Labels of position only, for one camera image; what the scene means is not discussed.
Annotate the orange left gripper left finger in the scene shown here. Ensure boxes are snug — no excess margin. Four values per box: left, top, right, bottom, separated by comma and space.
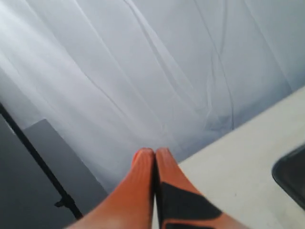
69, 148, 155, 229

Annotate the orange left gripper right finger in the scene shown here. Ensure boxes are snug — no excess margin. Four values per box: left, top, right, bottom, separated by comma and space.
155, 148, 243, 229

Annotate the dark transparent lid orange seal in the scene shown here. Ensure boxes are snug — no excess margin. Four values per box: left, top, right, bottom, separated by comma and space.
272, 145, 305, 209

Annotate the black stand pole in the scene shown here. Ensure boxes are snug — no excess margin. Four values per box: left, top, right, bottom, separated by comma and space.
0, 103, 83, 219

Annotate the white backdrop cloth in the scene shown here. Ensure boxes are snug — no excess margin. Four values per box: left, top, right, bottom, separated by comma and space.
0, 0, 305, 191

